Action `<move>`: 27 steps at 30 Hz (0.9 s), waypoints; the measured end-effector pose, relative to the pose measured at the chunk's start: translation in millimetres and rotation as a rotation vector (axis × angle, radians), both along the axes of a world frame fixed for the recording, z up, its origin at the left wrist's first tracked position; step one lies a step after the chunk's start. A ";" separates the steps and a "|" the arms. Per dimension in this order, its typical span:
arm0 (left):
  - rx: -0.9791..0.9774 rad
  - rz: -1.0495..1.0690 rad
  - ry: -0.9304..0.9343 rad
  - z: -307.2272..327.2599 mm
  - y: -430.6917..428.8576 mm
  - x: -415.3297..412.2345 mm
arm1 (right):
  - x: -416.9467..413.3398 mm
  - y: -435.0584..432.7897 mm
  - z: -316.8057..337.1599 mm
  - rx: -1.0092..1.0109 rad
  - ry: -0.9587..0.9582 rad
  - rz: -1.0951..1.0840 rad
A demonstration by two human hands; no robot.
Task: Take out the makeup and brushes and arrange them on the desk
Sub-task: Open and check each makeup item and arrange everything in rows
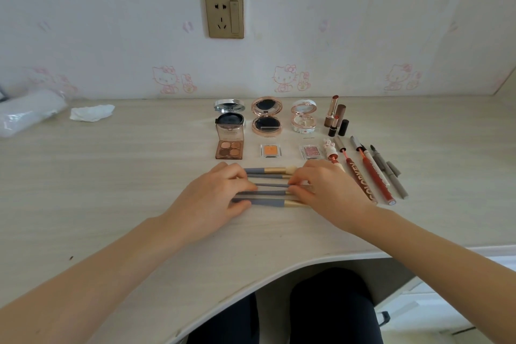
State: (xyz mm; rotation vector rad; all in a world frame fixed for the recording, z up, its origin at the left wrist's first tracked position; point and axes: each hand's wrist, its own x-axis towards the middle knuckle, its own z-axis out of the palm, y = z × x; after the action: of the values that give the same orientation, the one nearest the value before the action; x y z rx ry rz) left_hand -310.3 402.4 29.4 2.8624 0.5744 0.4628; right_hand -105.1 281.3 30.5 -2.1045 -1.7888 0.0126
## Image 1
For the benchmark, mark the person's left hand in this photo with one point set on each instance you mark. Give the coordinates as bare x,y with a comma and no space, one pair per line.
205,206

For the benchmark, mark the person's right hand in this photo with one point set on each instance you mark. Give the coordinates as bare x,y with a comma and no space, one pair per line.
338,198

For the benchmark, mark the red lip gloss tube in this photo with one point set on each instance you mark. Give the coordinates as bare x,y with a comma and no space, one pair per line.
377,178

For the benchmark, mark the white grey eyeliner pen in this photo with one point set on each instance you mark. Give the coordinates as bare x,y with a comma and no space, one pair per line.
377,166

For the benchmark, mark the pink glitter single eyeshadow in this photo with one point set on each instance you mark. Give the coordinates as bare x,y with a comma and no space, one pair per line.
311,151

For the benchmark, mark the grey eyebrow pencil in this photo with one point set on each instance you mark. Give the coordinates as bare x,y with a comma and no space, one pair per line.
389,172

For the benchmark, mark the set of makeup brushes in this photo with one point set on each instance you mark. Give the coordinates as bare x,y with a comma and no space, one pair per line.
270,185

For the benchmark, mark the brown eyeshadow quad palette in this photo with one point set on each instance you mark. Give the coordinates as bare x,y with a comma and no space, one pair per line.
229,142

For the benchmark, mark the small black case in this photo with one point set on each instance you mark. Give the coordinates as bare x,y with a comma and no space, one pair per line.
333,128

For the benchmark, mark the black lipstick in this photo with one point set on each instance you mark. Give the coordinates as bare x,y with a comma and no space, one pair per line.
343,127

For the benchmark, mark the orange single eyeshadow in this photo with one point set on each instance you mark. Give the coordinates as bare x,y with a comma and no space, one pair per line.
271,150

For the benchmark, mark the brown lipstick cap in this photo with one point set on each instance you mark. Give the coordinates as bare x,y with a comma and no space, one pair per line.
340,112

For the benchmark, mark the white round blush compact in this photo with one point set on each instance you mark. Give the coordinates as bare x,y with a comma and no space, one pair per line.
303,118

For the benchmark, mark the rose gold brown lipstick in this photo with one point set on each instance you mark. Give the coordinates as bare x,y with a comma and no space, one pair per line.
331,110

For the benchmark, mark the silver round cushion compact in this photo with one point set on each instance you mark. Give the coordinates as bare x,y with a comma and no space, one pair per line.
229,112

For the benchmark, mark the rose gold floral compact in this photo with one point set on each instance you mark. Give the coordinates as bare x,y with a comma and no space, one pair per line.
266,120

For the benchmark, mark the person's left forearm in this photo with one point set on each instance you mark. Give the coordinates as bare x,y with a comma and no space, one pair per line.
84,287

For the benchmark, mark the person's right forearm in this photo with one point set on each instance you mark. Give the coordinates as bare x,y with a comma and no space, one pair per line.
447,267

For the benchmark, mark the person's black trousers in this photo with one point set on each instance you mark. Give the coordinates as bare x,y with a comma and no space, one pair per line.
314,311

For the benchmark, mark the crumpled white tissue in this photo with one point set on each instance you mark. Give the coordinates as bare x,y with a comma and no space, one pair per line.
92,112

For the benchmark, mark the clear plastic wrapped roll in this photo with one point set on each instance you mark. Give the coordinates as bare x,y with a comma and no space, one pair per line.
30,112

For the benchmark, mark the light wooden side panel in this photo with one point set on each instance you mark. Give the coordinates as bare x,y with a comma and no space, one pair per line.
506,85

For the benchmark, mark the gold wall socket plate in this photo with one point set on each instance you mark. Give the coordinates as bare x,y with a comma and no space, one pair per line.
224,16

